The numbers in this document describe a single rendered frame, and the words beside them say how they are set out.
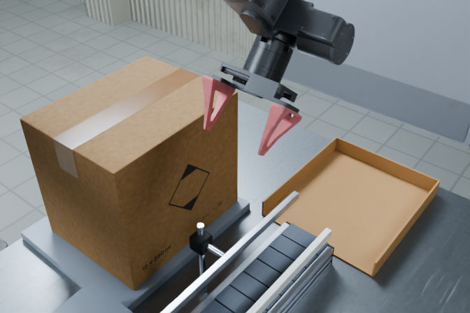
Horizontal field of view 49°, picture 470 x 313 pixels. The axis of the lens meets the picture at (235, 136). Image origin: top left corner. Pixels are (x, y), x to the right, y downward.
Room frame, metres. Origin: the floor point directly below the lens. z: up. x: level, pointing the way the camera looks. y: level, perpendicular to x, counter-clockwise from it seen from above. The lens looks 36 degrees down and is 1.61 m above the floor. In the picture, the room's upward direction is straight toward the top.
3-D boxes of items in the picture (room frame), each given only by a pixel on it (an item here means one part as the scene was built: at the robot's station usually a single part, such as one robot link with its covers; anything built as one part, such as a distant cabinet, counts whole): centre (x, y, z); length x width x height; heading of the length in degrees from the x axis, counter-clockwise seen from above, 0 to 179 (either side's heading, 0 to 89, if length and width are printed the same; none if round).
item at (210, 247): (0.60, 0.04, 0.91); 0.07 x 0.03 x 0.17; 51
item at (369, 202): (0.83, -0.25, 0.85); 0.30 x 0.26 x 0.04; 141
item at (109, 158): (0.78, 0.18, 0.99); 0.30 x 0.24 x 0.27; 142
